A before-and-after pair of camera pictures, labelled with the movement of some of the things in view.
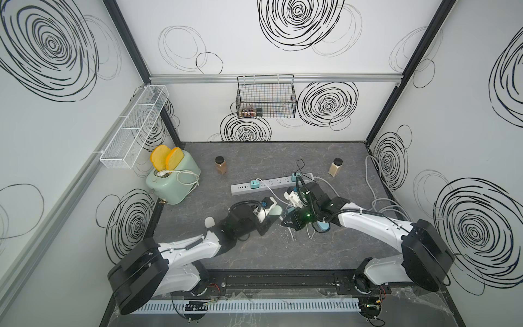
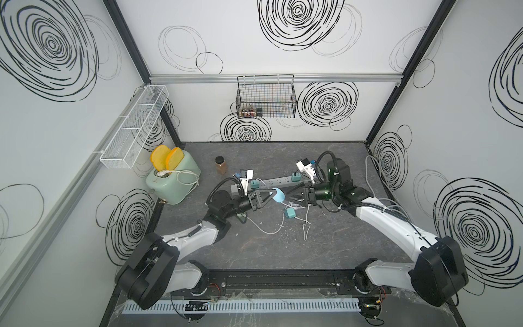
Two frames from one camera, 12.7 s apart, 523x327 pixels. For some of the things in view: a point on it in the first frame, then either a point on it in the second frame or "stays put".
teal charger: (255, 184) stays put
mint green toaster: (174, 186) stays put
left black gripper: (266, 224) to (252, 201)
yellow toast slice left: (159, 157) stays put
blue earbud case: (323, 226) to (279, 196)
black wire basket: (265, 97) stays put
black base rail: (280, 283) stays put
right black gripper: (295, 221) to (307, 197)
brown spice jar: (220, 165) stays put
